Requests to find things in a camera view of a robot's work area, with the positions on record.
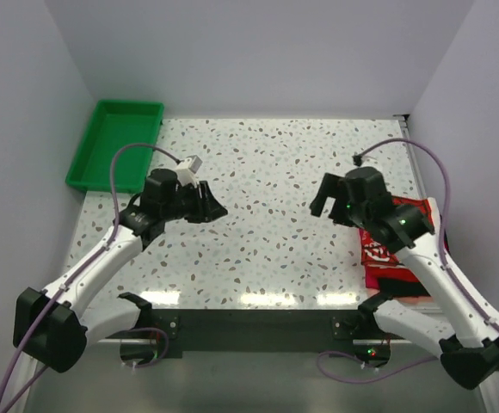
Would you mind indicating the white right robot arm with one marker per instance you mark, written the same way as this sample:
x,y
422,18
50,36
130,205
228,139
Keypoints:
x,y
467,342

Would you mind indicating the black folded t shirt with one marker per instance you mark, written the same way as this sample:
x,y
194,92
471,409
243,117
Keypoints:
x,y
401,288

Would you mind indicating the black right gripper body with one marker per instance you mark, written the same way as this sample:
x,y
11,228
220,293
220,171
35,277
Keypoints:
x,y
355,212

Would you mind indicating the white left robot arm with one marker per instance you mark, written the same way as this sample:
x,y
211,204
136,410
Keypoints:
x,y
48,323

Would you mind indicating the pink folded t shirt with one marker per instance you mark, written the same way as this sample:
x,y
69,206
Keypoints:
x,y
372,276

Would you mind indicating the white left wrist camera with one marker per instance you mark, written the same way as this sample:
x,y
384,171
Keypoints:
x,y
187,169

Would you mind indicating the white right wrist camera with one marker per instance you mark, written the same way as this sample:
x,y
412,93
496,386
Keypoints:
x,y
367,161

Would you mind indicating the green plastic tray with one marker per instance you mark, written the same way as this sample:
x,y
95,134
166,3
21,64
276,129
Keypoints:
x,y
113,125

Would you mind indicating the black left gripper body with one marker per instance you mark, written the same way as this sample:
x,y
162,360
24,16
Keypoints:
x,y
185,205

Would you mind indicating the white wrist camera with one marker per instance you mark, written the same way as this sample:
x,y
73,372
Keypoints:
x,y
187,169
367,161

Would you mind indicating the white printed t shirt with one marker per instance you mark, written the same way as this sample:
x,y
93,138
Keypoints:
x,y
374,254

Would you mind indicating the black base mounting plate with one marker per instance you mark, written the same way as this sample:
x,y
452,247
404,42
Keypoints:
x,y
256,331

